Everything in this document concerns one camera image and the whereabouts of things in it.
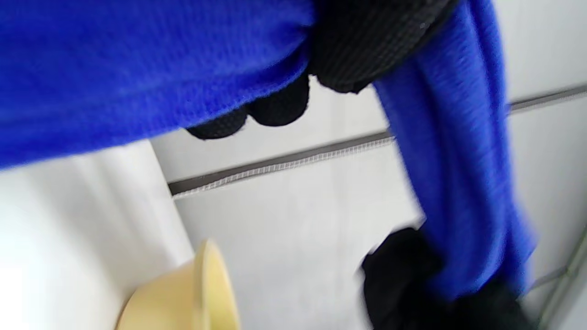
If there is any person's right hand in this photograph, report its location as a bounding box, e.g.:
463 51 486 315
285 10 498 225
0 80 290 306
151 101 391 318
360 227 537 330

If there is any person's left hand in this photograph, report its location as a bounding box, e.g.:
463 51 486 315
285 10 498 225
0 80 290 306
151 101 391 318
186 0 459 140

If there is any blue rectangular towel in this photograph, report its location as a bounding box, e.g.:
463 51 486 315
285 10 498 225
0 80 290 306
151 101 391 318
0 0 537 303

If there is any yellow plastic basin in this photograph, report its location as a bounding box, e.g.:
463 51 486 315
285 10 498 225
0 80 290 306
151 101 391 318
115 238 241 330

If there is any dark grey wall strip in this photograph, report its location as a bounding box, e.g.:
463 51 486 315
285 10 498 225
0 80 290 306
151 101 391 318
167 85 587 198

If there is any white beaded cord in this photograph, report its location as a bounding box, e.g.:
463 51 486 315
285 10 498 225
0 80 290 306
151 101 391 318
172 137 395 198

